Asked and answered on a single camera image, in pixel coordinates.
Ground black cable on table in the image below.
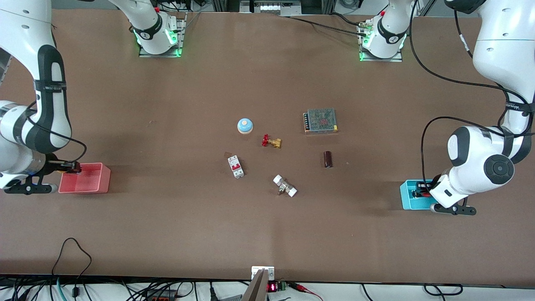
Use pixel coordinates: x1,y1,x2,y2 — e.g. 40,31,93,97
279,13,370,37

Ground white bracket grey bar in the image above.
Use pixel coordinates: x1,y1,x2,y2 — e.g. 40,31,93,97
241,266,275,301

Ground white device with sockets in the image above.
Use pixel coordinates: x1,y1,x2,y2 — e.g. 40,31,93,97
240,0,302,15

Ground black coiled cable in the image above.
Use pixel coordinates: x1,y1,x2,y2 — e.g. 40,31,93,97
423,283,464,297

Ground thin black looped cable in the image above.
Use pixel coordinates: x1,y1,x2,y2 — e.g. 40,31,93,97
51,237,92,290

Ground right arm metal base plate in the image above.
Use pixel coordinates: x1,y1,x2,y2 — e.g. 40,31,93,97
138,12,187,58

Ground black orange power strip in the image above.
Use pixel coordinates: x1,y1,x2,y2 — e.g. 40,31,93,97
141,289,178,301

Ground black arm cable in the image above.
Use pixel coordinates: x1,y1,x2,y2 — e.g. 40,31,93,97
409,0,535,194
26,100,87,164

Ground white red circuit breaker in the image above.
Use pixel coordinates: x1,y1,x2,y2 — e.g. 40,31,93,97
227,155,245,179

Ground metal fitting white caps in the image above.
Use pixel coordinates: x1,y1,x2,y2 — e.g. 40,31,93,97
273,175,298,198

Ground red clip lead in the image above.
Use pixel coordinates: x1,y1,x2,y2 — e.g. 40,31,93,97
288,282,323,301

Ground cyan plastic box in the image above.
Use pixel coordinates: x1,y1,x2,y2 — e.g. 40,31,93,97
400,179,440,210

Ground pink plastic box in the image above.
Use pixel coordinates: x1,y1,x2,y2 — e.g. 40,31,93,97
59,163,111,194

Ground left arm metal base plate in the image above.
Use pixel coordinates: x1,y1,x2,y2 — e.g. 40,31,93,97
358,20,404,63

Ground perforated metal side rail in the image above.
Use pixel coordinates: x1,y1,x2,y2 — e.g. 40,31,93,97
0,54,12,86

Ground metal mesh power supply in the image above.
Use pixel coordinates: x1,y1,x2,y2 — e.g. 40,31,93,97
303,108,339,134

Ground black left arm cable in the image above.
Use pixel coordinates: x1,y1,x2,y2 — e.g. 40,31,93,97
409,0,535,194

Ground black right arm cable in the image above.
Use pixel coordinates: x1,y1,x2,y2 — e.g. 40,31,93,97
26,100,87,164

